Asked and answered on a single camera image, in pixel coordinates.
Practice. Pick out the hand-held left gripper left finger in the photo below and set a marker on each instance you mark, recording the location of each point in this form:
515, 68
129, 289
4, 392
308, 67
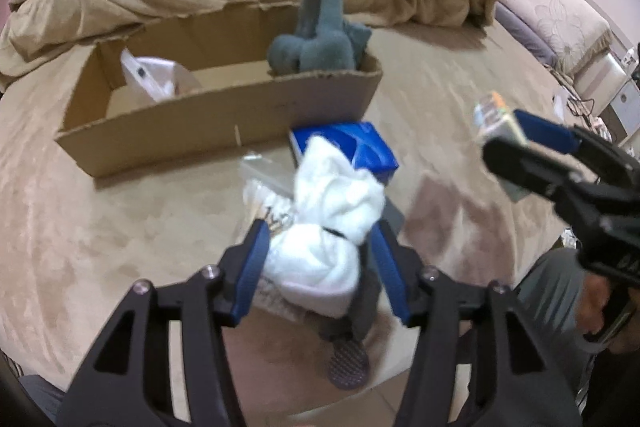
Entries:
249, 269

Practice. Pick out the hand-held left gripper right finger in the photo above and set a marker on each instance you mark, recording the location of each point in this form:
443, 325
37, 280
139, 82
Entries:
391, 279

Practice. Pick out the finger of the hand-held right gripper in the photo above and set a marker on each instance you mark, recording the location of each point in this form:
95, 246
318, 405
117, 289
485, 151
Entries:
525, 164
545, 128

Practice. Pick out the small colourful packet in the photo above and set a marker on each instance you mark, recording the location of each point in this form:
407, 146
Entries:
496, 117

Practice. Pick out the white cloth bundle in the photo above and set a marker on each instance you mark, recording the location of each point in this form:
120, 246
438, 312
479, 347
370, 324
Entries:
320, 227

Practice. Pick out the cardboard box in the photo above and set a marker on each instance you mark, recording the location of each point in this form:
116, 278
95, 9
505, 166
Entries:
210, 127

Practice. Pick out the person's right hand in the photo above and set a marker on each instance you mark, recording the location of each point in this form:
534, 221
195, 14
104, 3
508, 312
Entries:
594, 303

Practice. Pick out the clear plastic packet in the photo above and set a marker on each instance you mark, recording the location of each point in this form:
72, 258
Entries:
262, 187

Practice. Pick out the white bedside cabinet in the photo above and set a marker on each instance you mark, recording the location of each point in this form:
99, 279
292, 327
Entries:
622, 92

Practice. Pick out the person's grey trouser leg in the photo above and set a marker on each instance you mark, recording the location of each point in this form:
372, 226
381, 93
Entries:
550, 302

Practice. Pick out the pink flowered headboard cushion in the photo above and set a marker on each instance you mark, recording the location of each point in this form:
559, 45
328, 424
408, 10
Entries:
560, 17

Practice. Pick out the blue tissue pack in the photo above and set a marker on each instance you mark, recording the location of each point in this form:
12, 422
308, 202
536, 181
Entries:
367, 147

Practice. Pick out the white plastic bag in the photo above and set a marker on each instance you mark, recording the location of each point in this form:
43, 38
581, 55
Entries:
150, 74

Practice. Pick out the grey-blue socks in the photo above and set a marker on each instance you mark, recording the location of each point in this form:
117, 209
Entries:
315, 42

